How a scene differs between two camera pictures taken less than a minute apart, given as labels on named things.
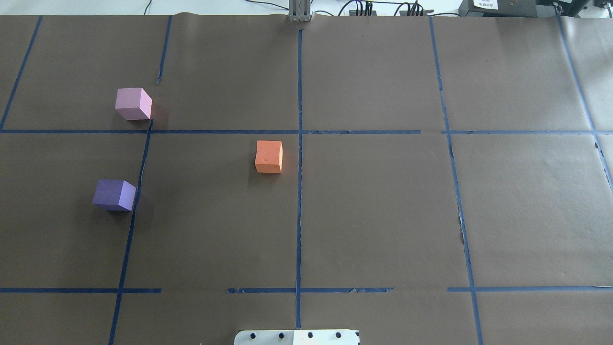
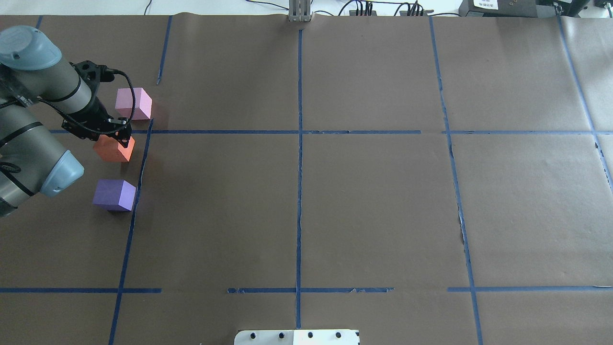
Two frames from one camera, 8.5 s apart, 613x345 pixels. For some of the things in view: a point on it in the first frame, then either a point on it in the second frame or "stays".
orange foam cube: [269, 156] → [109, 149]
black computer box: [521, 8] stays
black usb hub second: [404, 13] stays
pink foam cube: [134, 103] stays
